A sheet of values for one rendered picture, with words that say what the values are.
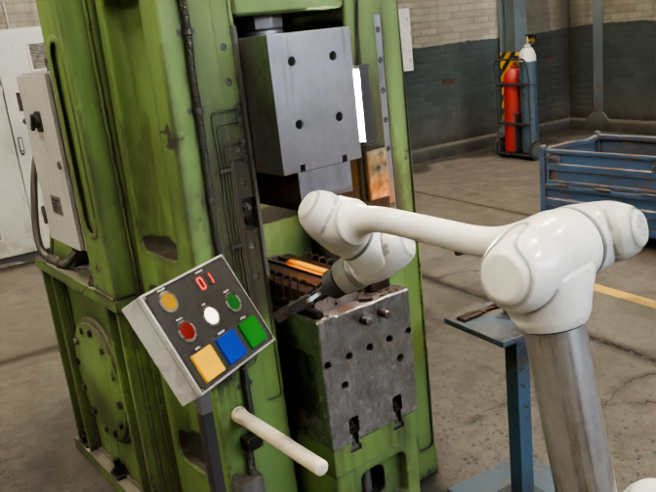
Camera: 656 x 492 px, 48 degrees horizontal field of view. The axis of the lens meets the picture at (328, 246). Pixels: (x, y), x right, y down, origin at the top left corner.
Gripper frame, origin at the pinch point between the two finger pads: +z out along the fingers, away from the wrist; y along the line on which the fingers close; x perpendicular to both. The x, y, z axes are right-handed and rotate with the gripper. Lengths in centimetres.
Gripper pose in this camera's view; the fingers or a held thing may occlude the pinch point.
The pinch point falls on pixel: (285, 311)
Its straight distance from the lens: 192.4
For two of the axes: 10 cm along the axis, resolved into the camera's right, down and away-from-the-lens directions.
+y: 4.6, -2.9, 8.4
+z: -7.1, 4.5, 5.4
